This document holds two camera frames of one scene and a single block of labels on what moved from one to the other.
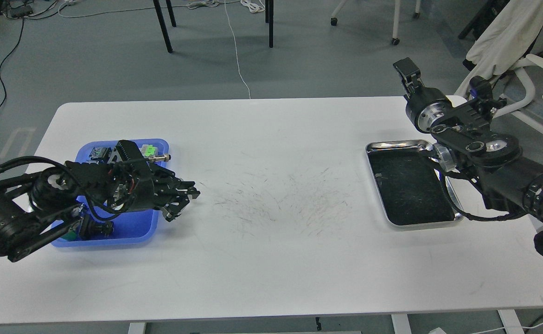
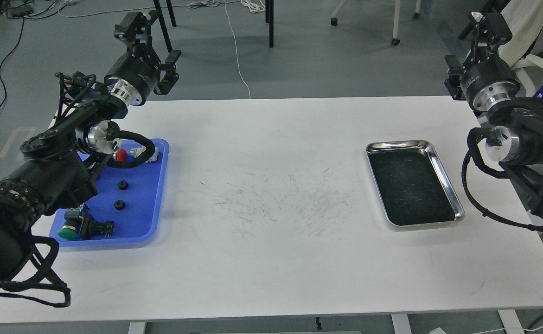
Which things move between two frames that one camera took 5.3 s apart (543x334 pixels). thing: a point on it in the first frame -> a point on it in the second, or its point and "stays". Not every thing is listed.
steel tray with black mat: (412, 190) stays
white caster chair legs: (395, 41) stays
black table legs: (269, 9) stays
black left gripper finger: (172, 207) -> (171, 77)
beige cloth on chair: (505, 39) stays
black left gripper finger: (169, 180) -> (135, 31)
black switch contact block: (89, 229) stays
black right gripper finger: (409, 74) -> (491, 30)
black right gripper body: (426, 108) -> (487, 80)
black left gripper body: (156, 187) -> (133, 77)
